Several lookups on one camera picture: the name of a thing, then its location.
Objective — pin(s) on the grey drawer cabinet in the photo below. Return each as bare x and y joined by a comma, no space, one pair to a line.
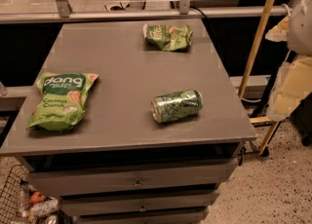
119,166

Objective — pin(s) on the snack items in basket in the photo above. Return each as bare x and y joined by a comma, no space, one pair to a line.
32,206

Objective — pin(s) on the green rice chip bag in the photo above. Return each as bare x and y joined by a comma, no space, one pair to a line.
63,103

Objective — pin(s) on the green jalapeno chip bag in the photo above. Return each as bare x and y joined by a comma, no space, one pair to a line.
168,38

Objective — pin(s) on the black wire basket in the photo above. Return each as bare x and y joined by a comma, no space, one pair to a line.
15,197

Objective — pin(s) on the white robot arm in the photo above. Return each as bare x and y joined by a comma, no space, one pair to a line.
295,29

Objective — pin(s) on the green soda can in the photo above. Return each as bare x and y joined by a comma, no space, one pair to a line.
174,106

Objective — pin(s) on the yellow wooden stand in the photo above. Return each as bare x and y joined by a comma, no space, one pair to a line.
249,66

